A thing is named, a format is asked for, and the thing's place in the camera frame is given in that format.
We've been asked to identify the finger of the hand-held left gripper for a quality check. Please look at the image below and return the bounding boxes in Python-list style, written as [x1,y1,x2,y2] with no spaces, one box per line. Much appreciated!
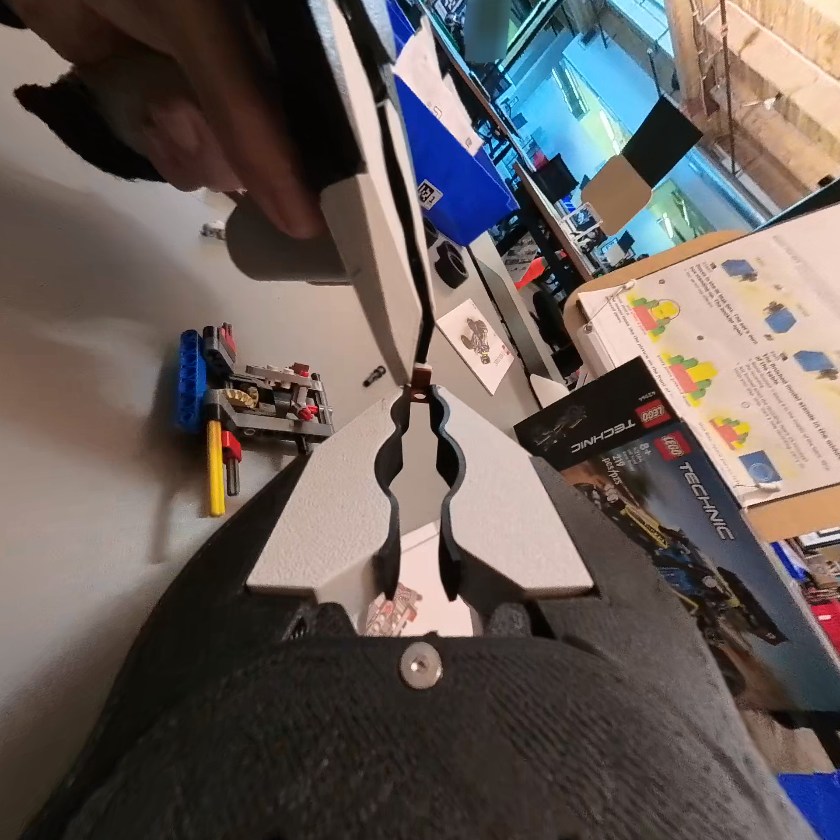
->
[360,0,437,365]
[318,0,422,388]

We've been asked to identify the white stand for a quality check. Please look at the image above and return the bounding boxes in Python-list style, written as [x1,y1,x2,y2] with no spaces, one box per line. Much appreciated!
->
[528,372,569,409]

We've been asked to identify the blue plastic object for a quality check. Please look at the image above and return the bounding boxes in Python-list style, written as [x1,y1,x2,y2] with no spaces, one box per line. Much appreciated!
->
[776,770,840,840]

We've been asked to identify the blue storage bin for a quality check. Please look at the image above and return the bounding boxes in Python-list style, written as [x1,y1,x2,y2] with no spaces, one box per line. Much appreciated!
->
[386,71,521,248]

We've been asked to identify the hanging black and tan sign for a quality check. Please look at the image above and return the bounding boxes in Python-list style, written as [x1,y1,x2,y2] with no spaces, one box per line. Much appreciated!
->
[580,94,704,238]

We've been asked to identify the printed paper sheet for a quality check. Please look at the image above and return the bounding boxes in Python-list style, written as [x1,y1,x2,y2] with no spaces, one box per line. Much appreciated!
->
[576,202,840,511]

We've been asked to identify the open instruction booklet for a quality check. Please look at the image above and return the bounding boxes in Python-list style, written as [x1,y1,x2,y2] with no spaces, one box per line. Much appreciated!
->
[363,520,475,638]

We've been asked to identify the dark flat panel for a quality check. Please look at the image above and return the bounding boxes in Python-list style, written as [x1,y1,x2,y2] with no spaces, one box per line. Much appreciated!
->
[469,231,567,389]

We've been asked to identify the partly built lego chassis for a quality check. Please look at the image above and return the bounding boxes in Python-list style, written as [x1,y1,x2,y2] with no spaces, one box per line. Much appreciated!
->
[176,322,337,518]

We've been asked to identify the light wooden board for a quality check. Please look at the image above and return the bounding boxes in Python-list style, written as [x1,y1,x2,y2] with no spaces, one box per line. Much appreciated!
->
[563,196,840,543]

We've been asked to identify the closed instruction booklet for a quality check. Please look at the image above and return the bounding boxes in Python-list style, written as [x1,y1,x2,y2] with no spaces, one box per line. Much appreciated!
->
[436,298,517,397]

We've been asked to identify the white paper sheets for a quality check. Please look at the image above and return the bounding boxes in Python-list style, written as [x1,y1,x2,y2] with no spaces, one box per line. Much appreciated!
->
[392,25,484,156]

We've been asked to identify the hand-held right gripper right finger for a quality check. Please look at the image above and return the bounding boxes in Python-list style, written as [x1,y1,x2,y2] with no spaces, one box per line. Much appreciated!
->
[430,386,596,601]

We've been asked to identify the black lego set box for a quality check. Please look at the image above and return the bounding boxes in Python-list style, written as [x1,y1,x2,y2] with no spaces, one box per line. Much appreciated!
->
[513,356,840,718]

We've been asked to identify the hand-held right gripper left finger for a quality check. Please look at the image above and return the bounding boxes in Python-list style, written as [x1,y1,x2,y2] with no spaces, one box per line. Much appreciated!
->
[246,386,411,601]

